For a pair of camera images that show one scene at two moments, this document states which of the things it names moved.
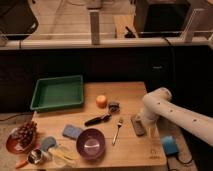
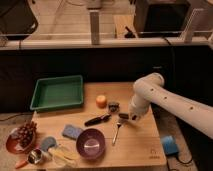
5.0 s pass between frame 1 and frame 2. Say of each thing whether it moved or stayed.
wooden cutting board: stayed
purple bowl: stayed
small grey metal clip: stayed
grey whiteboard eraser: moved
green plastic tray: stayed
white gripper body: moved
